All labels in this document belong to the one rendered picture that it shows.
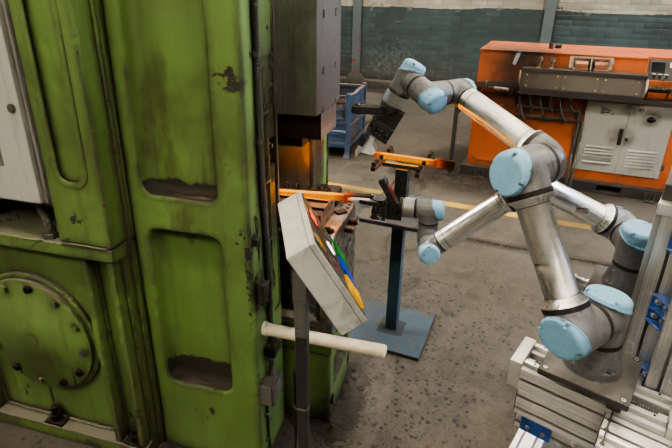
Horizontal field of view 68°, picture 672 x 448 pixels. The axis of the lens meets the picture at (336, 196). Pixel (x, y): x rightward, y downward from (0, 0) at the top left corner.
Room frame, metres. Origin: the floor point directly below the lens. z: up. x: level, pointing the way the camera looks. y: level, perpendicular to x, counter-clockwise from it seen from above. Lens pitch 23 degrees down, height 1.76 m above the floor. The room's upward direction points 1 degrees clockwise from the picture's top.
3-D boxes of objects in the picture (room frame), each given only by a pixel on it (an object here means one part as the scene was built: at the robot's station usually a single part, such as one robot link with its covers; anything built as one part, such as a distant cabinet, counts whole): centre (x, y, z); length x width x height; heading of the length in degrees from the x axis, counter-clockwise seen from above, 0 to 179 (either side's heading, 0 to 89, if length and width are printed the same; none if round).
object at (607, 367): (1.11, -0.71, 0.87); 0.15 x 0.15 x 0.10
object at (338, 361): (1.90, 0.23, 0.23); 0.55 x 0.37 x 0.47; 75
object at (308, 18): (1.89, 0.22, 1.56); 0.42 x 0.39 x 0.40; 75
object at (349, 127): (5.89, 0.32, 0.36); 1.20 x 0.80 x 0.72; 73
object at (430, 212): (1.72, -0.35, 1.00); 0.11 x 0.08 x 0.09; 75
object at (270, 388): (1.47, 0.24, 0.36); 0.09 x 0.07 x 0.12; 165
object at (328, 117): (1.85, 0.23, 1.32); 0.42 x 0.20 x 0.10; 75
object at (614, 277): (1.50, -1.01, 0.87); 0.15 x 0.15 x 0.10
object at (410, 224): (2.32, -0.32, 0.74); 0.40 x 0.30 x 0.02; 158
